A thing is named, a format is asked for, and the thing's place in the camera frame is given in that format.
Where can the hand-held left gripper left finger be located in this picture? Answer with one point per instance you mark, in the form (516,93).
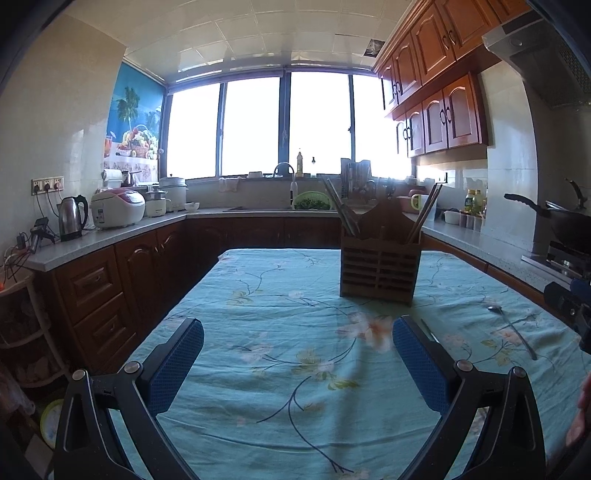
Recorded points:
(175,364)

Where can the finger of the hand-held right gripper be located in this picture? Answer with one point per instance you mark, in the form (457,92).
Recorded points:
(563,300)

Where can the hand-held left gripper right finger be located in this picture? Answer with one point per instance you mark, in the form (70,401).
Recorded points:
(418,360)

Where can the metal spoon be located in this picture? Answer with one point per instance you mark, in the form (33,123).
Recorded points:
(496,308)

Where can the wooden utensil holder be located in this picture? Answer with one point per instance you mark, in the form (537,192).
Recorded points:
(378,272)

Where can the person's right hand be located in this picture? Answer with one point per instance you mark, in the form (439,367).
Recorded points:
(582,410)

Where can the silver metal utensil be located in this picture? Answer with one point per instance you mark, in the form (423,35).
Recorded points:
(429,331)

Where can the gas stove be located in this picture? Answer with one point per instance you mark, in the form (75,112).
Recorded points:
(558,265)

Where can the black wok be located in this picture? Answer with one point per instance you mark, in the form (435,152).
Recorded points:
(568,221)

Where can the grey kitchen countertop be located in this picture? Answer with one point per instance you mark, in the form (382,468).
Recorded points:
(485,249)

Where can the dark wooden lower cabinets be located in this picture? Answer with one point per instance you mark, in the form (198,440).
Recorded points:
(152,267)

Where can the teal floral tablecloth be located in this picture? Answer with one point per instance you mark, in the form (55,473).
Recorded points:
(286,323)

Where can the white lidded bowl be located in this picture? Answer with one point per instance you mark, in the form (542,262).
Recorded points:
(452,218)

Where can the green rimmed plate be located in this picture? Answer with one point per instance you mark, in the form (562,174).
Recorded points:
(50,422)

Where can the white corner shelf rack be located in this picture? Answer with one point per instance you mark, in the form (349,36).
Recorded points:
(27,332)

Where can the small white bowl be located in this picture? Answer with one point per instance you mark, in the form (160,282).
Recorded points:
(192,206)

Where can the white juicer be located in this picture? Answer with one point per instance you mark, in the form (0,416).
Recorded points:
(154,205)

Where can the pink basin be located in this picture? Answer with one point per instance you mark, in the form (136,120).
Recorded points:
(406,196)

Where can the pink white rice cooker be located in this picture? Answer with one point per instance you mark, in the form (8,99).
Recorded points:
(117,210)

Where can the dark metal chopstick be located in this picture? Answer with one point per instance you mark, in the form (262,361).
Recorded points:
(346,210)
(339,207)

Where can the white electric steamer pot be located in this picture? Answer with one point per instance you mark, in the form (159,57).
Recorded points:
(173,194)

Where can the steel electric kettle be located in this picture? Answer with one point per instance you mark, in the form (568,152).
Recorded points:
(71,219)

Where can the white rag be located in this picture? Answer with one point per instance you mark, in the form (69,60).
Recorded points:
(229,184)

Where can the small black charger device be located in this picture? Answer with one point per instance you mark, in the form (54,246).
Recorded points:
(40,230)

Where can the green colander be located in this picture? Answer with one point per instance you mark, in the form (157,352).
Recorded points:
(311,202)

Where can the paper towel roll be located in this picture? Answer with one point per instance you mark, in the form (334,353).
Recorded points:
(112,179)

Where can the wooden cutting board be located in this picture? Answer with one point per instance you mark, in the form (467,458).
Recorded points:
(362,168)

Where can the chrome faucet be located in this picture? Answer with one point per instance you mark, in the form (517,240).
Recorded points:
(292,184)

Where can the yellow dish soap bottle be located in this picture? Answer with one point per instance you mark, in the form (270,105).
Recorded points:
(299,166)

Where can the wooden upper cabinets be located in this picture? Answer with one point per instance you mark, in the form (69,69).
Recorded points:
(443,92)

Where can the steel range hood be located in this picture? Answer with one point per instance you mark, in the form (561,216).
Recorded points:
(545,60)

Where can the large kitchen window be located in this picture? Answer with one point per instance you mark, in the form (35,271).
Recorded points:
(254,124)

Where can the wall power outlets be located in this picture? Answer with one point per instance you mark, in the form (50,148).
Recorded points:
(47,185)

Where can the tropical fruit wall poster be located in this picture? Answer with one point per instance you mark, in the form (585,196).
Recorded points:
(134,124)

